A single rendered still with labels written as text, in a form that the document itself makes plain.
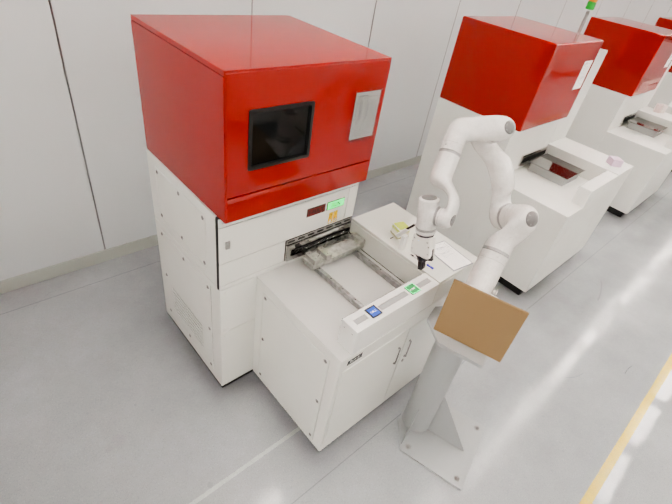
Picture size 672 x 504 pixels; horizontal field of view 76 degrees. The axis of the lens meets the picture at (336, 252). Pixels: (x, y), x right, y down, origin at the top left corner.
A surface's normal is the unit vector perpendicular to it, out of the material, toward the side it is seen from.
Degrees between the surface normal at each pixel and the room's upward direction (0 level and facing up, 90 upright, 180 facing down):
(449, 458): 0
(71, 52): 90
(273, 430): 0
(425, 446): 0
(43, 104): 90
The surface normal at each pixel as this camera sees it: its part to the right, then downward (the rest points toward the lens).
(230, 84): 0.66, 0.54
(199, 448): 0.15, -0.78
